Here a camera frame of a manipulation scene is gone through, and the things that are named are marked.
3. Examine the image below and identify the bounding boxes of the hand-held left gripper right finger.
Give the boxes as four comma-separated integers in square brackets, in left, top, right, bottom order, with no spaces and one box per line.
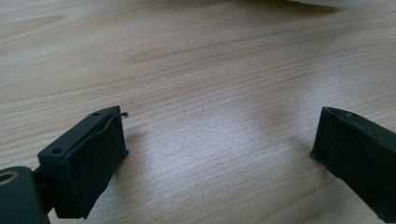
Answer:
[310,105,396,224]

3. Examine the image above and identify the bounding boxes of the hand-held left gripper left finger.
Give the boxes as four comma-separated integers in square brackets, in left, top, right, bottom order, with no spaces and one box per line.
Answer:
[32,105,130,220]

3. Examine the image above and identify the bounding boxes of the panda plush toy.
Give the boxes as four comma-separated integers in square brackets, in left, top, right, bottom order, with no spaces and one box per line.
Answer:
[286,0,347,7]

